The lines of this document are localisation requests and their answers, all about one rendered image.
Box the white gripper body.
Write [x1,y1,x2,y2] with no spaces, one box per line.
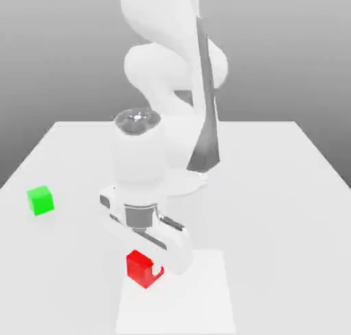
[108,214,195,276]

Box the small red cube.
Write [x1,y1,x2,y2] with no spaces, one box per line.
[126,249,165,290]

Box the small green cube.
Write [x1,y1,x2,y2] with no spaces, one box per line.
[26,185,56,217]

